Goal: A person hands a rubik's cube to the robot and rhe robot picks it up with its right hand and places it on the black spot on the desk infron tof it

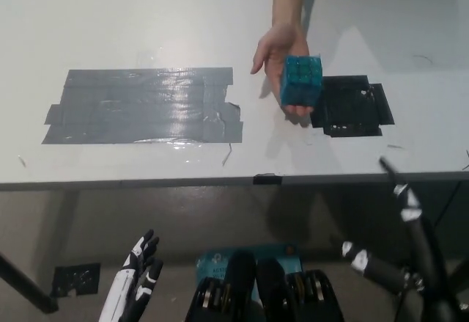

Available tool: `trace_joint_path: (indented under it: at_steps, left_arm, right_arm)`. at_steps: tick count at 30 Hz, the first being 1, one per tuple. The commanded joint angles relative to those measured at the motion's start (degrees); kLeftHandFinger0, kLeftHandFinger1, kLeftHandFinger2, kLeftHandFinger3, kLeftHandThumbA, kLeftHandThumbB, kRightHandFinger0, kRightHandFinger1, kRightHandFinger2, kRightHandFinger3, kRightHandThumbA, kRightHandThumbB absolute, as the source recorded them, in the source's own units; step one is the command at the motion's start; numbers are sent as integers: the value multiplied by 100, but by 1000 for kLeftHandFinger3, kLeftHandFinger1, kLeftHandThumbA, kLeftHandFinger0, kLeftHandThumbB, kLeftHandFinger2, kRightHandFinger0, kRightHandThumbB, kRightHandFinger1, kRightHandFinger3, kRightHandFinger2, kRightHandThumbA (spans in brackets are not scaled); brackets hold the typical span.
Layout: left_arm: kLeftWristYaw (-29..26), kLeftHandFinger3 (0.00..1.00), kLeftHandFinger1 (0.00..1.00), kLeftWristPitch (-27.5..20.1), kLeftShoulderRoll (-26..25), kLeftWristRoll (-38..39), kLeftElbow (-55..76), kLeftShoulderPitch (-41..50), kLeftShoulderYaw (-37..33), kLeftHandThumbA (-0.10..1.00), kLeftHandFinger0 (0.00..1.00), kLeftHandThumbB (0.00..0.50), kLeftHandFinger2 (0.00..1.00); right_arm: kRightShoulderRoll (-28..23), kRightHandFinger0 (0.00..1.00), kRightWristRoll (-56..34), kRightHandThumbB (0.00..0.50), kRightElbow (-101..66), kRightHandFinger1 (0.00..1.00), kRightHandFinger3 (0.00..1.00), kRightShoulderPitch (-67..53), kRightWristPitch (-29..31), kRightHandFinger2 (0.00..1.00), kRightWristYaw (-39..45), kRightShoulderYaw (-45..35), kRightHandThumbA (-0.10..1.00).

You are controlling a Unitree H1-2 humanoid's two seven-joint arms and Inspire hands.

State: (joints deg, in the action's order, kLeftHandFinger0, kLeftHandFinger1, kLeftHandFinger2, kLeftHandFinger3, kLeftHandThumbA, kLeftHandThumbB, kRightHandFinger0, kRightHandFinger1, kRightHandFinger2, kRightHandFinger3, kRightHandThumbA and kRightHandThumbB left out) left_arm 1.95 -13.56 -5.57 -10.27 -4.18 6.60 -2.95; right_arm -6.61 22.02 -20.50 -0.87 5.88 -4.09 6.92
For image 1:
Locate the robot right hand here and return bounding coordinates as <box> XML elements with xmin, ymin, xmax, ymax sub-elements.
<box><xmin>341</xmin><ymin>155</ymin><xmax>469</xmax><ymax>322</ymax></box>

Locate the person's bare hand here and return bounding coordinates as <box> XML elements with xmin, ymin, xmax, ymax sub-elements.
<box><xmin>250</xmin><ymin>23</ymin><xmax>318</xmax><ymax>116</ymax></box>

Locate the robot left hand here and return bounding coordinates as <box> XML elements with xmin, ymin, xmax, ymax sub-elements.
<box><xmin>99</xmin><ymin>229</ymin><xmax>164</xmax><ymax>322</ymax></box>

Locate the blue taped rubik's cube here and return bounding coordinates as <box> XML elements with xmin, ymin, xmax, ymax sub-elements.
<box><xmin>280</xmin><ymin>54</ymin><xmax>324</xmax><ymax>109</ymax></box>

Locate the black tape patch on desk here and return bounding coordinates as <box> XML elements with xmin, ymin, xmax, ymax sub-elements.
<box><xmin>309</xmin><ymin>75</ymin><xmax>396</xmax><ymax>139</ymax></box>

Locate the black floor tape patch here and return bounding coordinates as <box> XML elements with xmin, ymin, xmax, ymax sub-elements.
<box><xmin>49</xmin><ymin>262</ymin><xmax>102</xmax><ymax>299</ymax></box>

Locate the black table leg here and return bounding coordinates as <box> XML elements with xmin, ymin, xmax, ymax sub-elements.
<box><xmin>0</xmin><ymin>252</ymin><xmax>59</xmax><ymax>314</ymax></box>

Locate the small black tape strip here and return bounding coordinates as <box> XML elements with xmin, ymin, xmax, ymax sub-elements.
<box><xmin>252</xmin><ymin>173</ymin><xmax>284</xmax><ymax>186</ymax></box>

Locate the thin black cable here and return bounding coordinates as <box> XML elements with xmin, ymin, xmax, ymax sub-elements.
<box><xmin>432</xmin><ymin>181</ymin><xmax>463</xmax><ymax>235</ymax></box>

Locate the grey duct tape patch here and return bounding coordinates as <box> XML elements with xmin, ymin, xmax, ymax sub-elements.
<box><xmin>40</xmin><ymin>67</ymin><xmax>245</xmax><ymax>146</ymax></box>

